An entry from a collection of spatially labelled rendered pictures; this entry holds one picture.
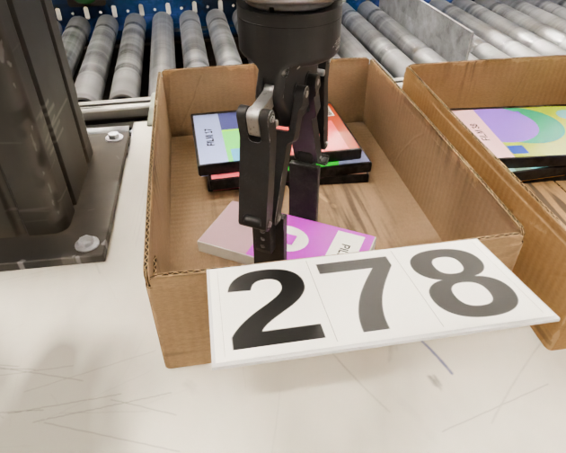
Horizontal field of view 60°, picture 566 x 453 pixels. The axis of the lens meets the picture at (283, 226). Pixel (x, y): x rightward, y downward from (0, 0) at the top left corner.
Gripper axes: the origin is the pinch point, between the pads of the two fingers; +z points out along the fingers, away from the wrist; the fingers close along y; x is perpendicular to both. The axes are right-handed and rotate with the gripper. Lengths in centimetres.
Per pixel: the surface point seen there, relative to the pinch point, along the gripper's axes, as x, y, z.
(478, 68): -13.1, 34.7, -5.0
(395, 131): -5.7, 20.3, -1.2
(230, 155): 10.3, 7.9, -0.9
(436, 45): -4, 71, 4
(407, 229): -10.4, 7.5, 3.0
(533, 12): -21, 106, 5
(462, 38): -9, 63, 0
